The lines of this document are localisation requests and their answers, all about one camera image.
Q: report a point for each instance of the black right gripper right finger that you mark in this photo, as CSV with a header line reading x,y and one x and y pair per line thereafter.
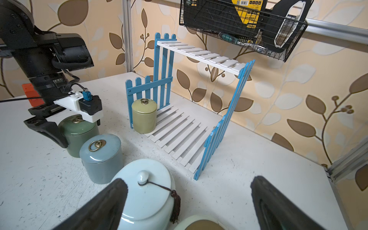
x,y
275,211

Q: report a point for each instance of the yellow-green small tea canister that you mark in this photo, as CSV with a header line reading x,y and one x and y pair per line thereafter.
x,y
144,115

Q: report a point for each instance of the black wire basket rear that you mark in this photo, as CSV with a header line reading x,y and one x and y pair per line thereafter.
x,y
257,47

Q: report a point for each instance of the red cube block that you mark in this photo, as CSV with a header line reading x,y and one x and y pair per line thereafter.
x,y
31,92

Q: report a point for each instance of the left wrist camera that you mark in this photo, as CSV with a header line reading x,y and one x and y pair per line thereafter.
x,y
83,103

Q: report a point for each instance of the black yellow tool box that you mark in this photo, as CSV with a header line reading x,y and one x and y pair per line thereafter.
x,y
228,17

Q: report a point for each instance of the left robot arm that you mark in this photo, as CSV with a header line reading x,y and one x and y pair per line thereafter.
x,y
45,57

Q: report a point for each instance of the blue white wooden shelf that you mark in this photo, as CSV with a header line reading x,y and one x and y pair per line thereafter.
x,y
179,130

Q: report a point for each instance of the white painted porcelain jar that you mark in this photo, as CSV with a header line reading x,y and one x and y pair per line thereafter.
x,y
152,201

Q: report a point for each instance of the black white handle saw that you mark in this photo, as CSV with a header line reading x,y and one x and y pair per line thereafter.
x,y
281,27

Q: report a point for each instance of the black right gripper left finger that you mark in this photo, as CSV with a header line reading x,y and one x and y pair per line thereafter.
x,y
103,212

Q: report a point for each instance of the cream jar with brown lid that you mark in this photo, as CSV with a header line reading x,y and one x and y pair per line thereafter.
x,y
197,222

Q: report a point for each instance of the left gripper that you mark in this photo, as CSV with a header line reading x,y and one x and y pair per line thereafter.
x,y
50,88

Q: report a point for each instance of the blue small tea canister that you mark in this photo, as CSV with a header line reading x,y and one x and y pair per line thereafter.
x,y
102,157

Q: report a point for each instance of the aluminium cage frame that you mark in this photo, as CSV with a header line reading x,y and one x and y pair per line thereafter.
x,y
315,104

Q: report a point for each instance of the green small tea canister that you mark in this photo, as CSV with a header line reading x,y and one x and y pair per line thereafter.
x,y
77,131

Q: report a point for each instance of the green handle screwdriver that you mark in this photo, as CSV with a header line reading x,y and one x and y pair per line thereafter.
x,y
237,39

